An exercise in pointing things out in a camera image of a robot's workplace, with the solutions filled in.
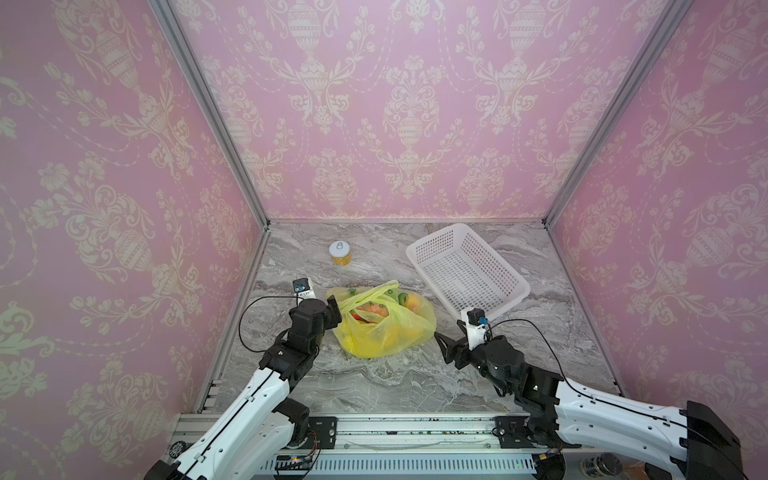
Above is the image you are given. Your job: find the round metal tin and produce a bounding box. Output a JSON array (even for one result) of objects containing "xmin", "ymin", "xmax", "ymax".
[{"xmin": 579, "ymin": 452, "xmax": 623, "ymax": 479}]

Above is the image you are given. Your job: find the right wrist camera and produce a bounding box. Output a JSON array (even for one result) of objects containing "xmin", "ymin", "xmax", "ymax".
[{"xmin": 460, "ymin": 307, "xmax": 490, "ymax": 351}]

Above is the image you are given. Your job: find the yellow plastic bag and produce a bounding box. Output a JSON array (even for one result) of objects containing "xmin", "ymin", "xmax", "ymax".
[{"xmin": 326, "ymin": 280, "xmax": 437, "ymax": 359}]

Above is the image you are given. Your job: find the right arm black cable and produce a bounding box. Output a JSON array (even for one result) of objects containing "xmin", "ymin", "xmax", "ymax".
[{"xmin": 487, "ymin": 317, "xmax": 751, "ymax": 480}]

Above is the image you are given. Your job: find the aluminium rail base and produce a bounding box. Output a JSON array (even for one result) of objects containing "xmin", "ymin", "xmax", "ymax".
[{"xmin": 161, "ymin": 411, "xmax": 679, "ymax": 480}]

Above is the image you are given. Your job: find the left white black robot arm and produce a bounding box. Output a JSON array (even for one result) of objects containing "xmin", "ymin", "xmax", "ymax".
[{"xmin": 145, "ymin": 296, "xmax": 342, "ymax": 479}]

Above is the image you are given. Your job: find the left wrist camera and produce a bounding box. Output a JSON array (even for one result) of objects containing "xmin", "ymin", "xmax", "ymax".
[{"xmin": 292, "ymin": 277, "xmax": 316, "ymax": 303}]

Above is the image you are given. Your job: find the white plastic basket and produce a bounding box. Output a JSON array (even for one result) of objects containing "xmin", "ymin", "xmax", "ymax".
[{"xmin": 406, "ymin": 223, "xmax": 531, "ymax": 321}]

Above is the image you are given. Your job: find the small jar white lid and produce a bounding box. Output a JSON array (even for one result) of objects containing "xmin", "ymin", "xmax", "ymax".
[{"xmin": 329, "ymin": 240, "xmax": 351, "ymax": 267}]

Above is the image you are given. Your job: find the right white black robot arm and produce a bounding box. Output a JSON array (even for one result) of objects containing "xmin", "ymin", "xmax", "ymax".
[{"xmin": 435, "ymin": 334, "xmax": 745, "ymax": 479}]

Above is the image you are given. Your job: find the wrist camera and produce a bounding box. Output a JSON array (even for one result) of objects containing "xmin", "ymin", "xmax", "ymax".
[
  {"xmin": 460, "ymin": 307, "xmax": 490, "ymax": 351},
  {"xmin": 292, "ymin": 277, "xmax": 316, "ymax": 303}
]

